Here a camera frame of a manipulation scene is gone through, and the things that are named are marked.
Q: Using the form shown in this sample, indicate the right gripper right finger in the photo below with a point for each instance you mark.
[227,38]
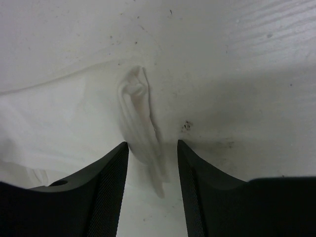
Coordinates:
[217,204]

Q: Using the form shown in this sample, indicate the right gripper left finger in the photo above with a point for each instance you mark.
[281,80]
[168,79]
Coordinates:
[84,204]

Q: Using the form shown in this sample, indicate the white tank top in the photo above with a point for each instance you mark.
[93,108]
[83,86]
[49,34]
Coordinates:
[59,127]

